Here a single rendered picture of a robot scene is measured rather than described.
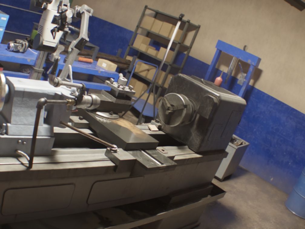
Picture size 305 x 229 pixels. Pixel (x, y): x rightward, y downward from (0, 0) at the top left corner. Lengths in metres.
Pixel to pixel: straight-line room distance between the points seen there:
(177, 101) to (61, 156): 1.11
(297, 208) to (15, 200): 4.22
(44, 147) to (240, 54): 4.43
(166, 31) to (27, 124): 5.37
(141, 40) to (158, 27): 0.47
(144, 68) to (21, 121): 5.41
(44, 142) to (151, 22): 5.59
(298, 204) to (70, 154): 3.89
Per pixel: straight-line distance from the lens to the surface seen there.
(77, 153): 1.91
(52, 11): 2.96
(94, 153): 2.00
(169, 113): 2.59
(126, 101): 2.47
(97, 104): 2.00
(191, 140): 2.75
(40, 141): 1.71
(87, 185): 1.95
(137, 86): 6.96
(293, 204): 5.18
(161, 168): 2.10
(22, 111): 1.65
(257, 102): 6.04
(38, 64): 3.10
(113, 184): 2.11
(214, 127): 2.76
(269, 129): 5.94
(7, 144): 1.62
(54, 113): 1.74
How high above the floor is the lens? 1.62
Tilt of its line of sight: 13 degrees down
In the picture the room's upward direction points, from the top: 23 degrees clockwise
